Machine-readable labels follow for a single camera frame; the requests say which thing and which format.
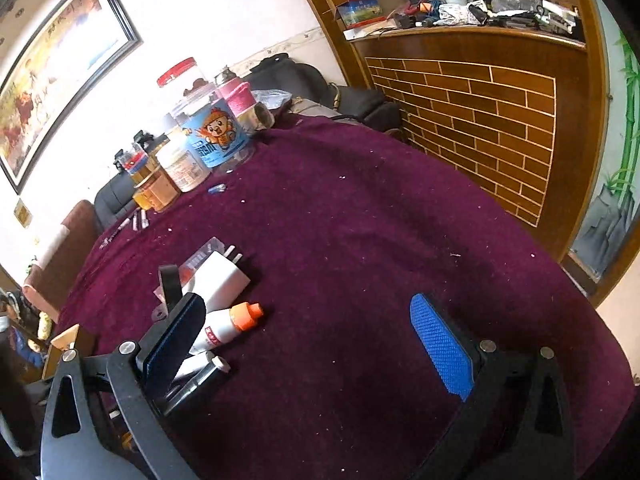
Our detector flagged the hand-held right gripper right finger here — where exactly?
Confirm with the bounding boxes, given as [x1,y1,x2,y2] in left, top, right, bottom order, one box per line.
[405,294,576,480]

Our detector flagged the clear jar with blue label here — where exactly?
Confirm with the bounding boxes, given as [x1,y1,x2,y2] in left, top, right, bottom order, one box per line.
[169,94,259,170]

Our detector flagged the cardboard box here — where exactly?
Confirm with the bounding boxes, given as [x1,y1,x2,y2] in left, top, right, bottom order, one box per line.
[42,324,97,382]

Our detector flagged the black leather sofa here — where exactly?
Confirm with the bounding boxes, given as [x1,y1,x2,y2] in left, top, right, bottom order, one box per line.
[94,172,138,233]

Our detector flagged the colourful printed box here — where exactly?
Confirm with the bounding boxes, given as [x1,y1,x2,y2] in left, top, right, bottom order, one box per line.
[334,0,389,31]

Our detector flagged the white plastic jar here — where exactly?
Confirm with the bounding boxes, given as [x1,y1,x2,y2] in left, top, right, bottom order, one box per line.
[161,141,214,194]

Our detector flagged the framed painting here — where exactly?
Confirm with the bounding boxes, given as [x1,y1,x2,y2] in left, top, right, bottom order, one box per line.
[0,0,144,196]

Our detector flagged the black marker with grey caps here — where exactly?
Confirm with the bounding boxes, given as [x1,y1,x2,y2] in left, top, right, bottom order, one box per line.
[162,355,232,417]

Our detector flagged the clear dispenser with red core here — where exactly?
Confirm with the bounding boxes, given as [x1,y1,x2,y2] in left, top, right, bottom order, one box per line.
[179,236,224,282]

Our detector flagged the white tube with orange cap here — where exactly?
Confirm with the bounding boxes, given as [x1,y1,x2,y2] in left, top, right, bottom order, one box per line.
[189,302,266,357]

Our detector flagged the brown upholstered chair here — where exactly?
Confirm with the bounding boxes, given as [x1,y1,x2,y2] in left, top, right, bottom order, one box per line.
[22,199,102,322]

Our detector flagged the wooden brick pattern counter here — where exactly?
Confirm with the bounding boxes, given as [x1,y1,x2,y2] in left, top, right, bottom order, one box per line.
[285,0,609,262]

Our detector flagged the white power adapter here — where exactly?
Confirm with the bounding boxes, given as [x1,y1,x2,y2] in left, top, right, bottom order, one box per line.
[196,245,252,312]

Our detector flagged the orange plastic jar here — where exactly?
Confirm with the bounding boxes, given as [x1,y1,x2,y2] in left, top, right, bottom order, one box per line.
[132,169,182,214]

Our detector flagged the golden wall plaque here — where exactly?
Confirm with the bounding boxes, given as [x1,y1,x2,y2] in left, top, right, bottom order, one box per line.
[12,198,34,227]

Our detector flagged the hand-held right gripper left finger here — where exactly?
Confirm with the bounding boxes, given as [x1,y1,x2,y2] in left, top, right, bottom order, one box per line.
[40,292,207,480]

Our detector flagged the clear jar with red lid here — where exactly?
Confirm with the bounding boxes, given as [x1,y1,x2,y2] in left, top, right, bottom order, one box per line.
[156,57,212,107]

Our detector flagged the pile of small clutter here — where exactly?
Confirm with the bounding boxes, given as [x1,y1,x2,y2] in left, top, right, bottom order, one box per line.
[395,0,584,37]

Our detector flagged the thin black pen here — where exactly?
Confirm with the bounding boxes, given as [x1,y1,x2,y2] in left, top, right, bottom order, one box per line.
[99,220,132,252]

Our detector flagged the black tape roll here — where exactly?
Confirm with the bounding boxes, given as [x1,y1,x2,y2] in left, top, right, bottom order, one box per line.
[157,263,187,322]

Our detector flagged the black bag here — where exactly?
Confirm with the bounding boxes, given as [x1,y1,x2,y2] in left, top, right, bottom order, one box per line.
[244,54,403,132]

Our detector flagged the cardboard tube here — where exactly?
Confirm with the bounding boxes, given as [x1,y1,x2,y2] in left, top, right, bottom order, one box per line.
[249,102,277,132]

